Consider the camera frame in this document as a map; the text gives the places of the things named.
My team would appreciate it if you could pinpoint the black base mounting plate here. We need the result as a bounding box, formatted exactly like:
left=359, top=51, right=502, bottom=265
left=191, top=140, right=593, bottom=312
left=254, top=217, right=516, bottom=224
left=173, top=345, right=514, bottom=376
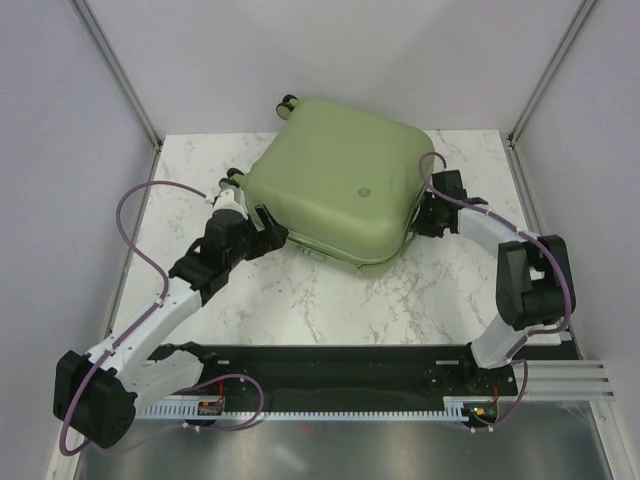
left=195, top=345, right=518, bottom=411

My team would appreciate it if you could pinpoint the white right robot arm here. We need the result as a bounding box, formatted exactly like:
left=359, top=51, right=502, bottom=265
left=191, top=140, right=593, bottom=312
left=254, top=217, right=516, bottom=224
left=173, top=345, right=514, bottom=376
left=412, top=170, right=576, bottom=394

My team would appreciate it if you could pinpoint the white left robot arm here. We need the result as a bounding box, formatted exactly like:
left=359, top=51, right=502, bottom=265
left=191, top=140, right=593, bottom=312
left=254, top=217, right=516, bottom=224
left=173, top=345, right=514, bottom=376
left=53, top=205, right=288, bottom=449

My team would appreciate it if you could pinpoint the green hard-shell suitcase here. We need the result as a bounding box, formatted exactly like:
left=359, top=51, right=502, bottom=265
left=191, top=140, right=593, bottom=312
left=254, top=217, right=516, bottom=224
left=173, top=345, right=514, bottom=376
left=223, top=94, right=434, bottom=276

